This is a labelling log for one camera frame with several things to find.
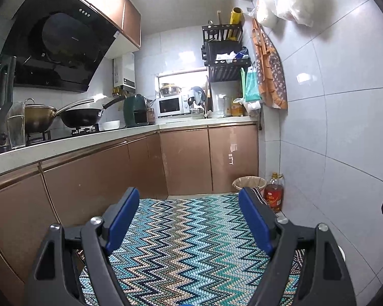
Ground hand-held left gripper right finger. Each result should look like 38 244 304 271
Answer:
238 186 358 306

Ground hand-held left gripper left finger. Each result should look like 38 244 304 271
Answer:
25 186 140 306

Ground cooking oil bottle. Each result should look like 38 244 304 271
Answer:
263 172 284 214

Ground woven wastebasket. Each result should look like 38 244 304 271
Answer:
232 176 267 195

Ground zigzag patterned tablecloth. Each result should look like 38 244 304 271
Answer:
80 191 306 306

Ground white kitchen countertop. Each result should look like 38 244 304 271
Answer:
0 116 259 181

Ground white dish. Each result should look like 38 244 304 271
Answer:
99 120 121 131

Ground gas stove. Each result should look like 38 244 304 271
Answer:
26 126 100 144

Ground green countertop appliance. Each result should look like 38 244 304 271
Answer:
123 94 149 128

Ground black wok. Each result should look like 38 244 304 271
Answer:
60 96 128 128

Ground small white bag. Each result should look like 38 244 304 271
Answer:
243 100 262 116

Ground yellow packet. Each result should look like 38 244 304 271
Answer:
231 99 245 117

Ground white microwave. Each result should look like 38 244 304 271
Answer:
156 95 191 118

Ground teal plastic bag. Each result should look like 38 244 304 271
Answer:
241 66 262 103

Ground steel pots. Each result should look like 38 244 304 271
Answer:
160 83 183 98

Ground glass pitcher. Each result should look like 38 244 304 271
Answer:
7 102 27 150

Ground blue grey cloth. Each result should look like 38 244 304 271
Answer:
189 86 208 106

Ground white water heater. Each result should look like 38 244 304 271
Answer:
113 53 136 91

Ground orange floral apron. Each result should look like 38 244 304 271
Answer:
252 18 289 110

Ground black dish rack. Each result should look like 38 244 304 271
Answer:
200 23 251 119

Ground black range hood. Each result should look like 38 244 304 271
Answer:
0 0 122 94

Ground yellow roll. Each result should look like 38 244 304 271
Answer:
229 6 244 39

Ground hanging white plastic bags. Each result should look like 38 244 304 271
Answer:
255 0 336 28

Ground golden pot with steel handle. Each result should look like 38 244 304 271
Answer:
24 98 95 134

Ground black upright handle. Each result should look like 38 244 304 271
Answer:
0 56 17 146

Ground brown upper wall cabinets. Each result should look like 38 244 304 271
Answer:
48 0 142 50

